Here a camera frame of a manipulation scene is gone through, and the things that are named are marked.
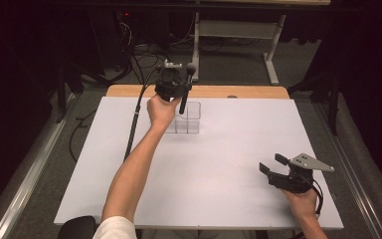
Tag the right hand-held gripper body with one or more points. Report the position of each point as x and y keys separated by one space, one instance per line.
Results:
x=293 y=182

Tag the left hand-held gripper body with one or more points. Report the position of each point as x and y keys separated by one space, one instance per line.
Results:
x=168 y=84

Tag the black makeup brush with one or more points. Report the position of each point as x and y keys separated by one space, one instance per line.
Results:
x=182 y=104

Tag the clear plastic organizer box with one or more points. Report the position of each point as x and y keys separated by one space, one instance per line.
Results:
x=192 y=121

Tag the person's right hand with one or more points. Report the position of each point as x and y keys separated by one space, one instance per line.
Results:
x=301 y=204

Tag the person's left hand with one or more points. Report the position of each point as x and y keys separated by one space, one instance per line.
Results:
x=160 y=113

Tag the white board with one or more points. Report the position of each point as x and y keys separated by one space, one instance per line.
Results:
x=219 y=186

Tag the dark box with red light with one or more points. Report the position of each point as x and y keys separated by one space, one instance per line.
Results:
x=112 y=36

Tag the black stand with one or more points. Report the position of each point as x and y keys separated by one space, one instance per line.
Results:
x=63 y=89
x=333 y=99

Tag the person's white sleeve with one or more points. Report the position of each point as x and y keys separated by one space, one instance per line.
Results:
x=116 y=229

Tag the black chair seat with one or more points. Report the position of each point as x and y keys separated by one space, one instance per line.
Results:
x=76 y=228

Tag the metal floor rail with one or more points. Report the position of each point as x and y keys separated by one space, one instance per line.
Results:
x=33 y=172
x=351 y=166

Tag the white metal desk frame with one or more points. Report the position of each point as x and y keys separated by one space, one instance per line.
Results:
x=235 y=31

